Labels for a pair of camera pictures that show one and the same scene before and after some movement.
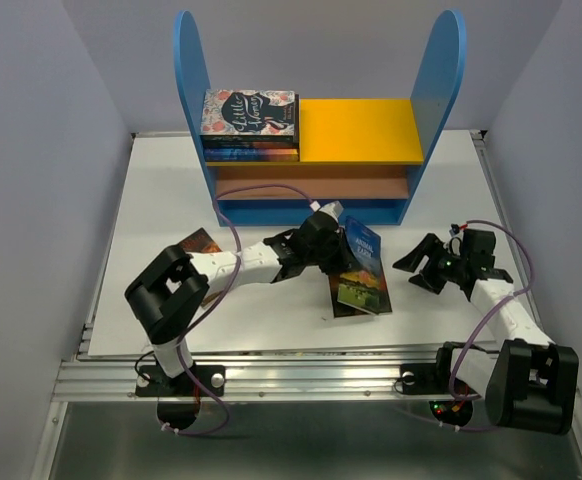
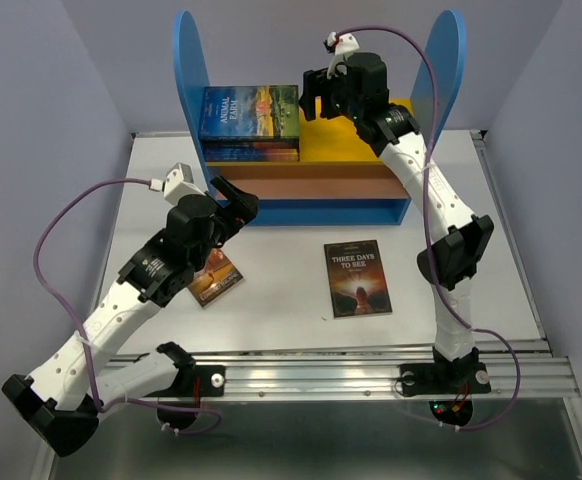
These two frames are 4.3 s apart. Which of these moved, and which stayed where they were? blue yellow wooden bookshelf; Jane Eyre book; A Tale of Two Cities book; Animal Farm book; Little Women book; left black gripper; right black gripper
Moved: right black gripper; Animal Farm book; left black gripper; A Tale of Two Cities book; Little Women book
Stayed: blue yellow wooden bookshelf; Jane Eyre book
